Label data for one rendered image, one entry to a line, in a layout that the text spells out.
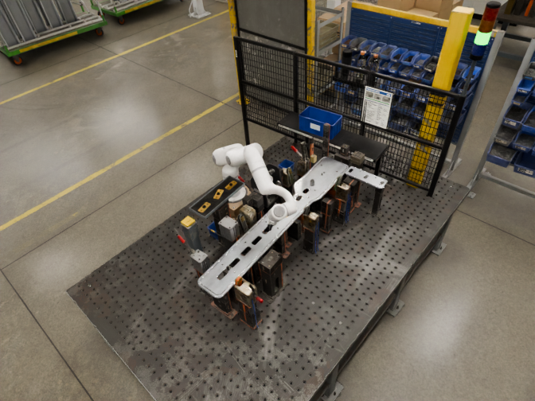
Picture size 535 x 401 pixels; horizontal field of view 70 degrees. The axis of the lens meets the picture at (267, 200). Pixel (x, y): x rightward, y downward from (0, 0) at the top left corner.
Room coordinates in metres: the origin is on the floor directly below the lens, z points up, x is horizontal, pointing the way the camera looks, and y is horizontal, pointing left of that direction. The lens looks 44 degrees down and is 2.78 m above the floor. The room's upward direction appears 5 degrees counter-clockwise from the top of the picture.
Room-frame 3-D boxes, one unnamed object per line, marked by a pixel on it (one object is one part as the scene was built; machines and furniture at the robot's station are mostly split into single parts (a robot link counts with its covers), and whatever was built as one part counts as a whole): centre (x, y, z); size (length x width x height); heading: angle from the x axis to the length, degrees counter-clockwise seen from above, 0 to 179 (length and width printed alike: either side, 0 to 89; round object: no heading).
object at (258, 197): (1.80, 0.07, 0.89); 0.13 x 0.11 x 0.38; 49
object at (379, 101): (2.39, -0.84, 1.30); 0.23 x 0.02 x 0.31; 49
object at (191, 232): (1.55, 0.48, 0.92); 0.08 x 0.08 x 0.44; 49
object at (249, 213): (1.67, 0.13, 0.89); 0.13 x 0.11 x 0.38; 49
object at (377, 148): (2.50, -0.54, 1.02); 0.90 x 0.22 x 0.03; 49
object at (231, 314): (1.22, 0.32, 0.84); 0.18 x 0.06 x 0.29; 49
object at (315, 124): (2.56, -0.47, 1.10); 0.30 x 0.17 x 0.13; 52
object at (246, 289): (1.13, 0.15, 0.88); 0.15 x 0.11 x 0.36; 49
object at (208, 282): (1.67, -0.09, 1.00); 1.38 x 0.22 x 0.02; 139
